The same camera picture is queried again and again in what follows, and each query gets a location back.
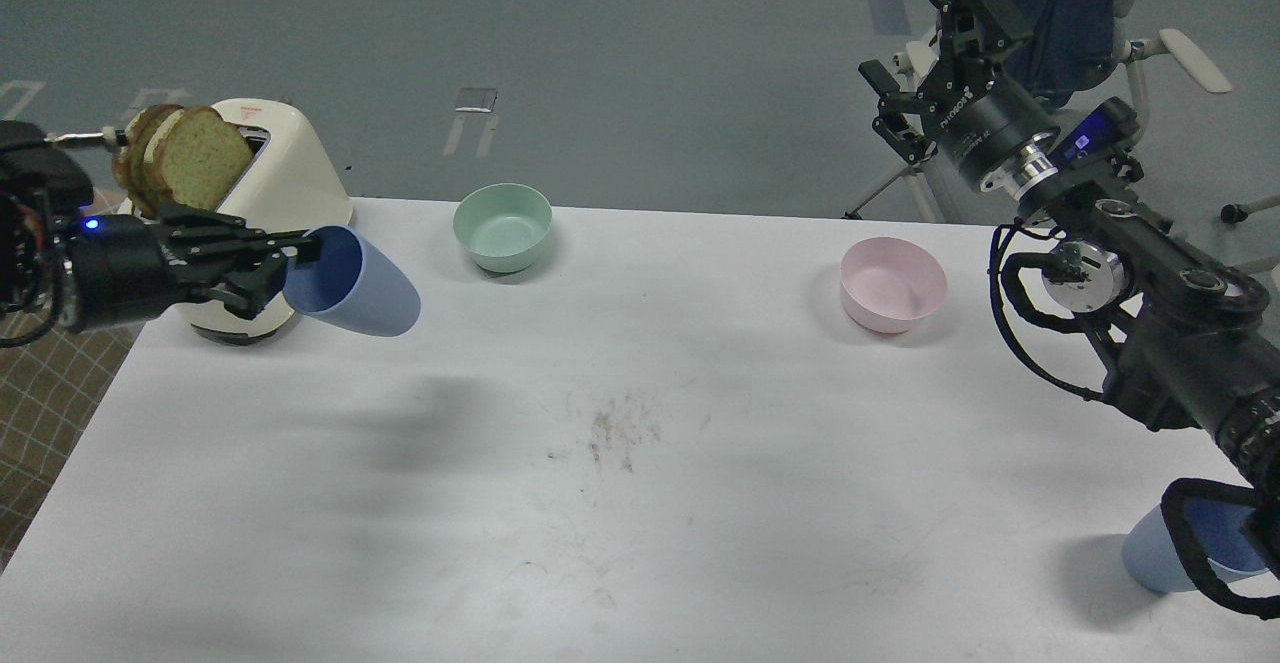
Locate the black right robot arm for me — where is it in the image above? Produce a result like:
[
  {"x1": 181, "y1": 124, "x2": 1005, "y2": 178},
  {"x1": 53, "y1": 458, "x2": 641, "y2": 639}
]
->
[{"x1": 859, "y1": 0, "x2": 1277, "y2": 619}]

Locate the blue cup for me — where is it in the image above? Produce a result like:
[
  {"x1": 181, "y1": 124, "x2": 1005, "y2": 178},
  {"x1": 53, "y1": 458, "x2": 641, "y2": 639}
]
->
[
  {"x1": 283, "y1": 225, "x2": 421, "y2": 338},
  {"x1": 1121, "y1": 500, "x2": 1268, "y2": 594}
]

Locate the cream toaster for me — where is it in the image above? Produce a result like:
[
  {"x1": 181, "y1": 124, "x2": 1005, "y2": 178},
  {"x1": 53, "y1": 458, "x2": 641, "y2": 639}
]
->
[{"x1": 118, "y1": 99, "x2": 355, "y2": 346}]

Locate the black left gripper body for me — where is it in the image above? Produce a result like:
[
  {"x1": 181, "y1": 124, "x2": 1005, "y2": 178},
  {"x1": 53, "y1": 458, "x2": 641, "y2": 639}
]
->
[{"x1": 61, "y1": 211, "x2": 251, "y2": 332}]

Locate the dark blue jacket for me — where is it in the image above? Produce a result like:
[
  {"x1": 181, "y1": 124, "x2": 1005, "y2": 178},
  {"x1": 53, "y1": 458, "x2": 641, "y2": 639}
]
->
[{"x1": 1005, "y1": 0, "x2": 1117, "y2": 111}]

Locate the front bread slice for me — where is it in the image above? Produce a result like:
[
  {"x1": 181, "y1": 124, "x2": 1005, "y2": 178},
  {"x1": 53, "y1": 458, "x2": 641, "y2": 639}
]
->
[{"x1": 141, "y1": 106, "x2": 253, "y2": 211}]

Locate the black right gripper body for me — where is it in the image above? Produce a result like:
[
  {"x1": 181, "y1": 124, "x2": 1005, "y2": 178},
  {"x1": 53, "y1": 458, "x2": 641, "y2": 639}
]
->
[{"x1": 905, "y1": 54, "x2": 1060, "y2": 195}]

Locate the beige checkered cloth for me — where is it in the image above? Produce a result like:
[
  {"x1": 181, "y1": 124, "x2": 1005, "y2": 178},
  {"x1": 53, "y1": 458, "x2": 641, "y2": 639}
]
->
[{"x1": 1, "y1": 324, "x2": 142, "y2": 566}]

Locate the green bowl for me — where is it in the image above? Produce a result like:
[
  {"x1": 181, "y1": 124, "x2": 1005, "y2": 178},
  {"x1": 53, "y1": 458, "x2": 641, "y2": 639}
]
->
[{"x1": 452, "y1": 183, "x2": 554, "y2": 274}]

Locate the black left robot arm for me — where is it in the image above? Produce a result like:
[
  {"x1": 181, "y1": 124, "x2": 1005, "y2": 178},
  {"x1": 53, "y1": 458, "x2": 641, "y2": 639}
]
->
[{"x1": 1, "y1": 120, "x2": 323, "y2": 349}]

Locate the pink bowl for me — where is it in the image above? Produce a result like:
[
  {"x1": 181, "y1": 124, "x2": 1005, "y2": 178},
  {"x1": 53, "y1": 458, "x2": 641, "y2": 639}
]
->
[{"x1": 838, "y1": 236, "x2": 948, "y2": 334}]

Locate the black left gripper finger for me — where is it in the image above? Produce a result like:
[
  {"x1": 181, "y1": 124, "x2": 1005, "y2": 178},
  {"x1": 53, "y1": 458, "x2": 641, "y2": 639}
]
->
[
  {"x1": 160, "y1": 206, "x2": 323, "y2": 266},
  {"x1": 189, "y1": 259, "x2": 288, "y2": 320}
]

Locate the grey office chair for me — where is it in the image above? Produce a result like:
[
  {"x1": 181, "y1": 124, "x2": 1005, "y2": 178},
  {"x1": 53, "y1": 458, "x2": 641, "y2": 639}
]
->
[{"x1": 845, "y1": 0, "x2": 1280, "y2": 274}]

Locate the bread slice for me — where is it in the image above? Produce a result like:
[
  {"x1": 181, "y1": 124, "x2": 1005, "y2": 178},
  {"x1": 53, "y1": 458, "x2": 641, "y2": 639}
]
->
[
  {"x1": 141, "y1": 106, "x2": 253, "y2": 211},
  {"x1": 111, "y1": 102, "x2": 186, "y2": 218}
]

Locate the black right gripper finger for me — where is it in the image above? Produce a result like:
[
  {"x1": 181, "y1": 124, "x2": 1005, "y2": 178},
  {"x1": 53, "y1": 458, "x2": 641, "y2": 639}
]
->
[
  {"x1": 927, "y1": 0, "x2": 1034, "y2": 63},
  {"x1": 858, "y1": 60, "x2": 931, "y2": 165}
]

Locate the back bread slice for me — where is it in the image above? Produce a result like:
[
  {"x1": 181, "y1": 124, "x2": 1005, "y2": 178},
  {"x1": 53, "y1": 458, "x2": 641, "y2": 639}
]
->
[{"x1": 111, "y1": 102, "x2": 186, "y2": 218}]

